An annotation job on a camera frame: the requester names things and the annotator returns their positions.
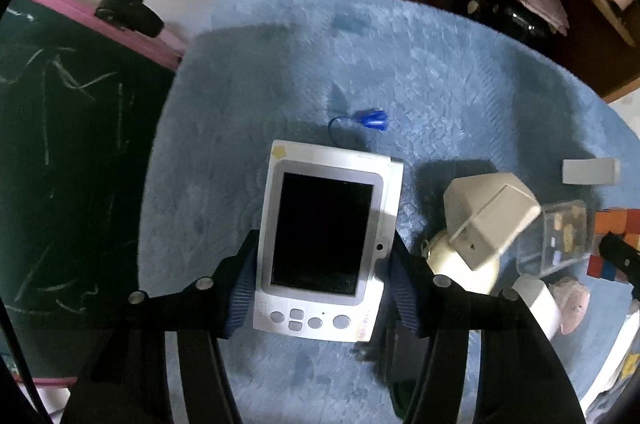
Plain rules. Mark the pink framed green chalkboard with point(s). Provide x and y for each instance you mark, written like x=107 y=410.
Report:
x=75 y=154

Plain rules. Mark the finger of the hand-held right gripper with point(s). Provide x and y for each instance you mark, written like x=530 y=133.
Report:
x=622 y=254

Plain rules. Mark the colourful puzzle cube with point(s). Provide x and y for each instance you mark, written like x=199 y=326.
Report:
x=612 y=221

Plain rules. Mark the white cylinder object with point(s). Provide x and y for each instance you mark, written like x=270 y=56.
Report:
x=540 y=304

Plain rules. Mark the clear plastic sticker box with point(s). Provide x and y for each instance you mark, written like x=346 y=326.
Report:
x=555 y=234

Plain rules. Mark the brown wooden shelf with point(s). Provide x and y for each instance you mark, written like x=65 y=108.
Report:
x=600 y=54

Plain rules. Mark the white charger plug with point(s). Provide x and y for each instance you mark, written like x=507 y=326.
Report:
x=590 y=171

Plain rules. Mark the black clamp on chalkboard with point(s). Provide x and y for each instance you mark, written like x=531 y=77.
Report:
x=130 y=6

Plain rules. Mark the pink small toy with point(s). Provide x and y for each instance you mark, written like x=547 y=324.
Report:
x=574 y=304

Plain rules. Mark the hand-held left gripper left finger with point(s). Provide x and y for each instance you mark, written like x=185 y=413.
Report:
x=241 y=299

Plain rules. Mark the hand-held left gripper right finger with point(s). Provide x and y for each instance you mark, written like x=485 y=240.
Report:
x=404 y=299

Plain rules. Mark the beige plastic device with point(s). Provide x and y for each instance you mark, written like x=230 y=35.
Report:
x=490 y=214

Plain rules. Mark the white handheld screen device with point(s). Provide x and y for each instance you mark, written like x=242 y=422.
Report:
x=320 y=234

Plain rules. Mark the black bag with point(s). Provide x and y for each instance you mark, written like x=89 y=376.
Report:
x=505 y=19

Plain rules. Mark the blue fluffy blanket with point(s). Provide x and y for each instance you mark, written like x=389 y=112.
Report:
x=400 y=69

